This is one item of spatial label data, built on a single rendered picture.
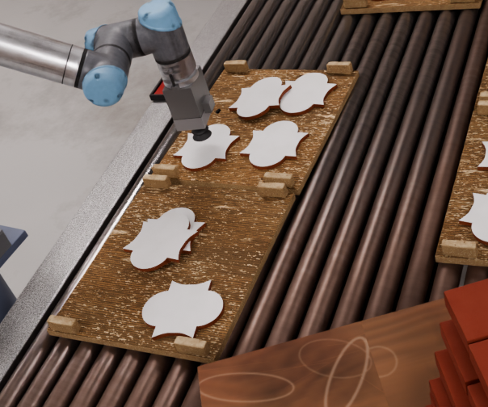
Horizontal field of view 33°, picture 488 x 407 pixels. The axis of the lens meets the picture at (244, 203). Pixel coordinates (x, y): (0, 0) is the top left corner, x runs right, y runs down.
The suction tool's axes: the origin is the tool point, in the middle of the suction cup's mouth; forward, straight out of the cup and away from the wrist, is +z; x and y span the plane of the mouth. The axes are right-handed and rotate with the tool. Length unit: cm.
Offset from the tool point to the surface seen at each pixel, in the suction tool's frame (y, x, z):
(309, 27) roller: 50, -16, 6
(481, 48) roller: 31, -58, 6
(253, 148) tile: -2.6, -11.4, 2.8
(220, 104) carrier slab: 16.4, 0.6, 3.8
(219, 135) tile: 3.2, -2.4, 2.8
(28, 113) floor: 161, 160, 97
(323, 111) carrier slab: 9.8, -24.9, 3.8
